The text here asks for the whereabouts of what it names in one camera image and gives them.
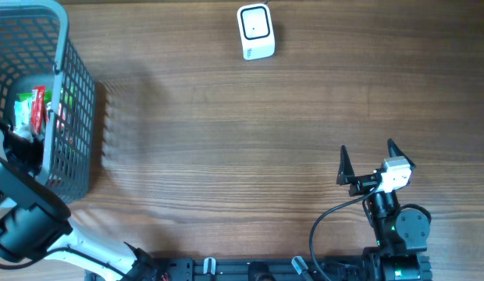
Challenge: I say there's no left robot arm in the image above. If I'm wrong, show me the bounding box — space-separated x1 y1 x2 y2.
0 123 158 280

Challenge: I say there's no red candy bar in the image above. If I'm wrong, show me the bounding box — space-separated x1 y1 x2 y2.
30 86 45 135

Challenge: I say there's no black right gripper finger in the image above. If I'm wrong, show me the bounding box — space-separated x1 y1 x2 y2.
336 145 356 185
387 138 416 169

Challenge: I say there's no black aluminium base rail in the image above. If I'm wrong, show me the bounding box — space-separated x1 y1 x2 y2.
84 255 432 281

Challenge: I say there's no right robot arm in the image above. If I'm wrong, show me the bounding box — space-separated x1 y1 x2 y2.
336 139 432 280

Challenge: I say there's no grey plastic mesh basket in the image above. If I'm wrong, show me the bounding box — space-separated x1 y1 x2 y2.
0 1 97 204

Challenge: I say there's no mint green wipes pack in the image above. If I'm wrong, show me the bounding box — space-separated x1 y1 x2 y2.
13 98 34 142

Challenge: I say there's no black right camera cable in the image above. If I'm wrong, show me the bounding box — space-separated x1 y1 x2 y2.
308 183 383 281

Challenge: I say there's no green snack bag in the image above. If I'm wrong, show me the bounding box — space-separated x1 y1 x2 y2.
18 89 52 112

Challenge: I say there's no white barcode scanner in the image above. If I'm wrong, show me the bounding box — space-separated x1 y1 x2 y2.
237 3 276 61

